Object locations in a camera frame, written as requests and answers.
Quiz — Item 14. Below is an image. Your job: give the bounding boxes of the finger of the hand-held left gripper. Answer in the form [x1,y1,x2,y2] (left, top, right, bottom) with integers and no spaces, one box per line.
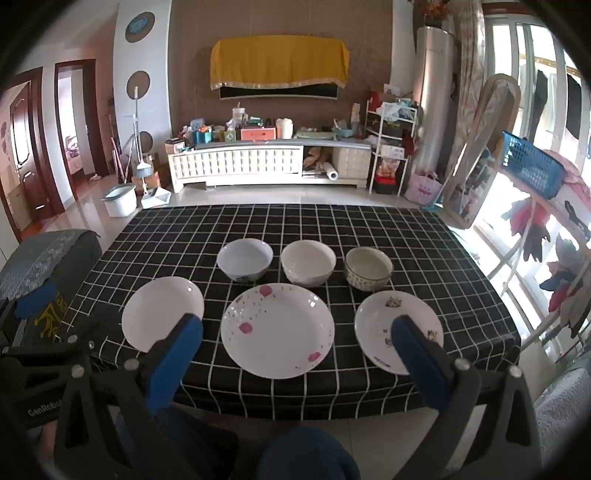
[0,318,109,370]
[0,282,58,348]

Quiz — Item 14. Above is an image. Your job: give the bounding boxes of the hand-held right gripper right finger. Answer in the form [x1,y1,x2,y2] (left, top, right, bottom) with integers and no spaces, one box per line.
[390,315,546,480]

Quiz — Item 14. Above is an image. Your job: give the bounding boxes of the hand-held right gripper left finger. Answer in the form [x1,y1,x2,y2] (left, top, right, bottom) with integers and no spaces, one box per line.
[44,313,240,480]

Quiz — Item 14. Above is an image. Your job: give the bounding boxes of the plain white plate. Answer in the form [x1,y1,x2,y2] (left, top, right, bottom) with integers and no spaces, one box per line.
[121,277,205,354]

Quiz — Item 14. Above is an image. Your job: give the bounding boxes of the bear print plate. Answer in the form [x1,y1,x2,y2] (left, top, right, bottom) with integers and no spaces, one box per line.
[354,291,445,376]

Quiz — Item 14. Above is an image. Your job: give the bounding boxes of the floral patterned bowl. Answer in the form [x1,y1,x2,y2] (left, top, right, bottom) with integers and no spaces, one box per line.
[343,247,393,292]

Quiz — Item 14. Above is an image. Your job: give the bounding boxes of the pink floral plate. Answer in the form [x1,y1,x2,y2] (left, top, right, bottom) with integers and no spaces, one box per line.
[220,283,335,380]

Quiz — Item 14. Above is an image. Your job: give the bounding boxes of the white bowl with purple print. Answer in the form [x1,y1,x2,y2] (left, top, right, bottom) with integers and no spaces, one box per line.
[216,238,274,284]

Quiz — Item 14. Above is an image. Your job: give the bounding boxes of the plain white bowl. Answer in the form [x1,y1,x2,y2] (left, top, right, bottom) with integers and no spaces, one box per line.
[281,240,337,288]

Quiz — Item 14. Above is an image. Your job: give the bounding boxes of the dark cloth with yellow print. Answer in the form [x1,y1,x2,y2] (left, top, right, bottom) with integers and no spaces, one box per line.
[18,286,77,343]

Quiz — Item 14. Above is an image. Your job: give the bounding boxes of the grey patterned sofa cover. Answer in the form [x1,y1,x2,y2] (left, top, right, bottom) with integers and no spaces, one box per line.
[0,229,103,301]

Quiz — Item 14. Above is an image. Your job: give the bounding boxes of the white bucket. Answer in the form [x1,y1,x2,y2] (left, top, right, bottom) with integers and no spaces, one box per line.
[100,185,138,219]

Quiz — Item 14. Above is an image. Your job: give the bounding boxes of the white clothes drying rack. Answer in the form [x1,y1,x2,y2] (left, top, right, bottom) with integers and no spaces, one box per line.
[480,175,591,365]

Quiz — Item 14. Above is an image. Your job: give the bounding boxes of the person's blue trousers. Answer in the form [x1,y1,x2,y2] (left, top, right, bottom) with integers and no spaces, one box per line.
[111,401,363,480]

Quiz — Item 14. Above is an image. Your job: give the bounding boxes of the white dustpan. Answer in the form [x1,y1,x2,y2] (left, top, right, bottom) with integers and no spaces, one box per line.
[141,187,172,208]

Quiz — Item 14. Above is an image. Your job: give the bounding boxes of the grey quilted cushion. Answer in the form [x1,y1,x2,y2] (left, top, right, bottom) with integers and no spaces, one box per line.
[533,360,591,467]

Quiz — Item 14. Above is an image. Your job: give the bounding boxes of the cardboard box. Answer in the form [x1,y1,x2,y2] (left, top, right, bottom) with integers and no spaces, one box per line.
[131,172,160,193]

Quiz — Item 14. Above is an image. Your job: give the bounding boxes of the brown wooden door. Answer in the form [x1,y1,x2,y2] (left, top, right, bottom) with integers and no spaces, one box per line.
[0,67,65,241]

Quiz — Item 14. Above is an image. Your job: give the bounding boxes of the black checkered tablecloth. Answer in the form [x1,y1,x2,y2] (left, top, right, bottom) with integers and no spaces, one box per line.
[60,203,522,422]

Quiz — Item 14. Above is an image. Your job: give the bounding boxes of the pink bag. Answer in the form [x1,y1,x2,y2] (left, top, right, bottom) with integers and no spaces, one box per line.
[405,171,443,206]

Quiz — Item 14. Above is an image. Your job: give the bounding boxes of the red and pink garments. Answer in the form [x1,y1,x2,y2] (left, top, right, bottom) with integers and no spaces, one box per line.
[501,196,552,261]

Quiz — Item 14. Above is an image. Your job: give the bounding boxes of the white broom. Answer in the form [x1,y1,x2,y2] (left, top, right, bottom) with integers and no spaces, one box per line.
[130,85,154,180]

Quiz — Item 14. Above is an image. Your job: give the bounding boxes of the white television cabinet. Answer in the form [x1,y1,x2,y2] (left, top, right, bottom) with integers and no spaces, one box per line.
[166,138,374,193]

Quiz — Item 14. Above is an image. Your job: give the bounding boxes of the blue plastic basket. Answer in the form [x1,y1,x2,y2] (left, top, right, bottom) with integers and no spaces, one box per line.
[501,130,568,200]

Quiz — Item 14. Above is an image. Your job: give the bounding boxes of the white shelf rack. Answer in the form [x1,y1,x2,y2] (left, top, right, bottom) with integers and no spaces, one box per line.
[365,99,419,195]

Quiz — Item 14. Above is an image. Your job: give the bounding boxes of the silver tower air conditioner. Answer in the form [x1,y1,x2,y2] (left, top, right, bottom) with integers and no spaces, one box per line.
[412,26,458,174]

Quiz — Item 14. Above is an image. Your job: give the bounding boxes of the dark hanging garment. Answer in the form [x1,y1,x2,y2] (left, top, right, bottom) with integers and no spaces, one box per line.
[529,68,550,136]
[564,74,585,138]

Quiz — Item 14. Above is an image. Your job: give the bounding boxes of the patterned curtain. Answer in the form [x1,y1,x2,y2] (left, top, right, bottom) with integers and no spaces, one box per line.
[454,0,486,155]

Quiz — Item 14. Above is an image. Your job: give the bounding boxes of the yellow cloth cover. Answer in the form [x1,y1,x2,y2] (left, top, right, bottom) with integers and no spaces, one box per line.
[210,37,350,91]

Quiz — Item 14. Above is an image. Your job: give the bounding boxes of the artificial flower vase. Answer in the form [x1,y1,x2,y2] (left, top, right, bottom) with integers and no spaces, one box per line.
[414,0,452,27]

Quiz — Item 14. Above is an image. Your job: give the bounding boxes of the brown door frame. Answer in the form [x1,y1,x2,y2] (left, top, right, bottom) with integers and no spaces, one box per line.
[54,58,110,183]

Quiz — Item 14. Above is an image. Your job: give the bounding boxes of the wall television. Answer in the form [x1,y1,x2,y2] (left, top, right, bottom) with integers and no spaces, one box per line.
[218,83,340,101]

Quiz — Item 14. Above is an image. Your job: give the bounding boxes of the blue round wall decoration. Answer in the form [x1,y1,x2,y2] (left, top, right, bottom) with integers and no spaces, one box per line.
[126,11,155,43]

